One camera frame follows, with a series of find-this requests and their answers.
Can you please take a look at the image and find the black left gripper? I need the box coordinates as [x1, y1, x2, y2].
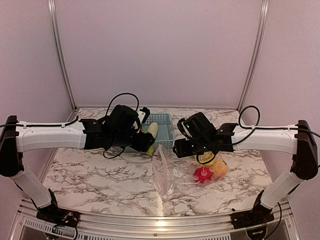
[110, 128, 155, 152]

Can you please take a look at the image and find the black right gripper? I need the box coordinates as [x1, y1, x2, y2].
[172, 137, 211, 158]

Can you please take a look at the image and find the light blue plastic basket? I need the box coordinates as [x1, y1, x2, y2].
[142, 113, 176, 150]

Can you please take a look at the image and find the clear zip top bag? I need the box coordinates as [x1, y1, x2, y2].
[151, 145, 223, 200]

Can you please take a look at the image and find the green fake pear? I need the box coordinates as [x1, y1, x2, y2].
[146, 145, 155, 155]

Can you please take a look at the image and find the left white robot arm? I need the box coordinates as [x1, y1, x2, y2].
[0, 104, 155, 223]

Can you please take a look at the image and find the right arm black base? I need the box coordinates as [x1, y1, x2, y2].
[230, 191, 275, 229]

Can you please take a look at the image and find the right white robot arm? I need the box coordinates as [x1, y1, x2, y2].
[173, 112, 319, 224]

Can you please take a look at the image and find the yellow fake banana bunch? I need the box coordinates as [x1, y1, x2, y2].
[198, 151, 217, 168]

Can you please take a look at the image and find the orange fake peach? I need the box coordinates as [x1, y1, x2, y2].
[212, 161, 228, 180]

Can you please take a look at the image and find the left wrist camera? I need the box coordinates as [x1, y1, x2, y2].
[133, 106, 151, 132]

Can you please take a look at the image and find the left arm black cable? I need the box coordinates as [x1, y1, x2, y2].
[102, 92, 140, 160]

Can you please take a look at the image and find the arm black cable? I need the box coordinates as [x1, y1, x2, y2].
[178, 105, 261, 165]
[102, 92, 140, 160]

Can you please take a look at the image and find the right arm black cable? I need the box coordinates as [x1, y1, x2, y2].
[178, 105, 261, 165]

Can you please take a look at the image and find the front aluminium table rail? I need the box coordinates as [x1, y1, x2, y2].
[9, 199, 301, 240]

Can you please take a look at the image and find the left aluminium frame post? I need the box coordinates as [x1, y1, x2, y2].
[47, 0, 77, 111]

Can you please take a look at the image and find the aluminium frame post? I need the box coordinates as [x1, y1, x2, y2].
[47, 0, 77, 111]
[237, 0, 270, 112]

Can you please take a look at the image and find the right aluminium frame post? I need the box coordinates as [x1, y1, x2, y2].
[237, 0, 270, 112]

